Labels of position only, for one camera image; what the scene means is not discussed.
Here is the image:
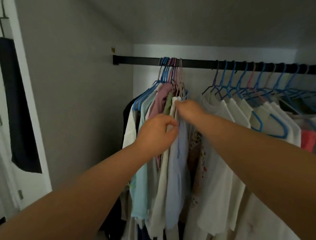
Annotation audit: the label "person's right hand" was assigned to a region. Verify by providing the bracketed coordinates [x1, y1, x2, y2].
[174, 100, 207, 129]

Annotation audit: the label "person's left hand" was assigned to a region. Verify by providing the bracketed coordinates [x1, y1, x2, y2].
[134, 113, 179, 159]

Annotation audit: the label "purple plastic hanger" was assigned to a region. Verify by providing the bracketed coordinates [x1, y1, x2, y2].
[202, 60, 224, 101]

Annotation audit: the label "clothes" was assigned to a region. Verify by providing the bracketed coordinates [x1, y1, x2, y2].
[98, 83, 178, 240]

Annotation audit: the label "pink plastic hanger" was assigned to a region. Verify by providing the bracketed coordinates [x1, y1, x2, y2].
[247, 62, 266, 102]

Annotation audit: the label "beige plastic hanger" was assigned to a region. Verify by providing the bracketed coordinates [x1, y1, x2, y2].
[264, 63, 302, 114]

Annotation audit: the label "person's left forearm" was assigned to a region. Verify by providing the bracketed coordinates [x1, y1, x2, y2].
[0, 144, 148, 240]

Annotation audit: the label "person's right forearm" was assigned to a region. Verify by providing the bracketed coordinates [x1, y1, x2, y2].
[195, 113, 316, 240]

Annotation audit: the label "black clothes rail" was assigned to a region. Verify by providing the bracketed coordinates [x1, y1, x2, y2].
[113, 55, 316, 75]

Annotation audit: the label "tall wall mirror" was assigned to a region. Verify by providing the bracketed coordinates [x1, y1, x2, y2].
[0, 17, 43, 174]

